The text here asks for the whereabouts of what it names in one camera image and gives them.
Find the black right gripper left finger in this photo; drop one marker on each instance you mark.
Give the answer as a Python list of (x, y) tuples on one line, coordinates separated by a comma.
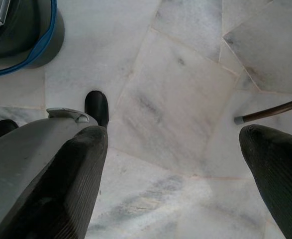
[(68, 189)]

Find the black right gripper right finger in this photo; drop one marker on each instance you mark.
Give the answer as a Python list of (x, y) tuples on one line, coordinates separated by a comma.
[(280, 174)]

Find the grey rubbish bin blue rim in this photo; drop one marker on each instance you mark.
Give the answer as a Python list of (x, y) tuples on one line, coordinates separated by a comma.
[(46, 37)]

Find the robot right leg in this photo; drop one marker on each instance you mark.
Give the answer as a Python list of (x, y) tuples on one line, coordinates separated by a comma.
[(24, 154)]

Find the robot leg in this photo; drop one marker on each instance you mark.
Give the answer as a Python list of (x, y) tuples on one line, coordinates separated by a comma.
[(24, 154), (5, 128)]

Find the brown metal leg grey cap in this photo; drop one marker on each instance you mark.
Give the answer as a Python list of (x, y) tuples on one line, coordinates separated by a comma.
[(272, 112)]

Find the robot left leg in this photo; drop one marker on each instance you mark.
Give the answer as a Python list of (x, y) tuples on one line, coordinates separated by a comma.
[(5, 128)]

